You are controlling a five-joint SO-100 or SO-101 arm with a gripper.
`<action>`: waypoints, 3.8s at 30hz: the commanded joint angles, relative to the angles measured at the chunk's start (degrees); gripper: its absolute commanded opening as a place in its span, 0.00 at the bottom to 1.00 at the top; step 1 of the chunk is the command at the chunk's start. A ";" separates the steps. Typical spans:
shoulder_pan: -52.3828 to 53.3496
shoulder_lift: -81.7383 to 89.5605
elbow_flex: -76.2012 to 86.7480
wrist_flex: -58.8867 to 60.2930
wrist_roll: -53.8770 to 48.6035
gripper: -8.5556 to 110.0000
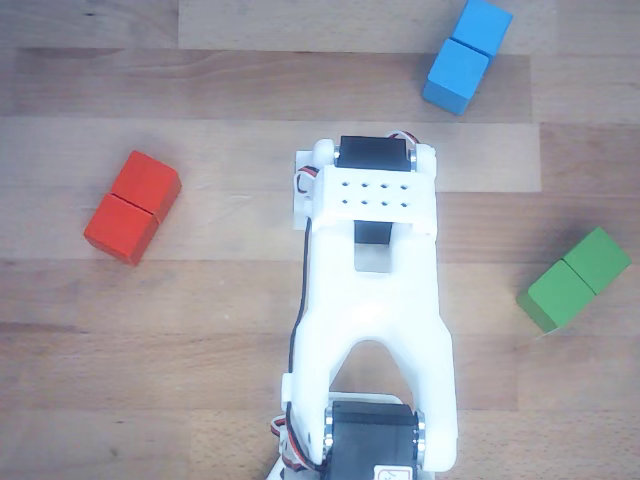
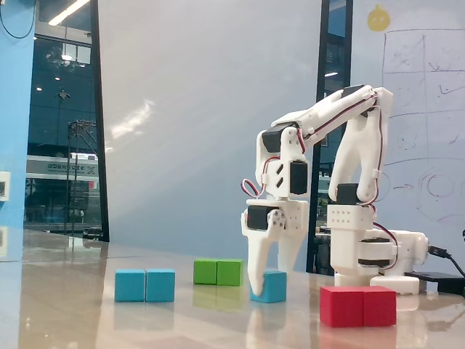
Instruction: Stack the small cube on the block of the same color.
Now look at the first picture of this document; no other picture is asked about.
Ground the black arm servo cable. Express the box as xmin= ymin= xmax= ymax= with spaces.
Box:
xmin=286 ymin=214 xmax=314 ymax=431

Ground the blue rectangular wooden block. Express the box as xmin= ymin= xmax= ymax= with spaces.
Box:
xmin=421 ymin=0 xmax=515 ymax=117

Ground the green rectangular wooden block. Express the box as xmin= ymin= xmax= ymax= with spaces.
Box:
xmin=516 ymin=226 xmax=632 ymax=335

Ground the red rectangular wooden block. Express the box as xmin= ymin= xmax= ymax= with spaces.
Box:
xmin=83 ymin=150 xmax=183 ymax=267

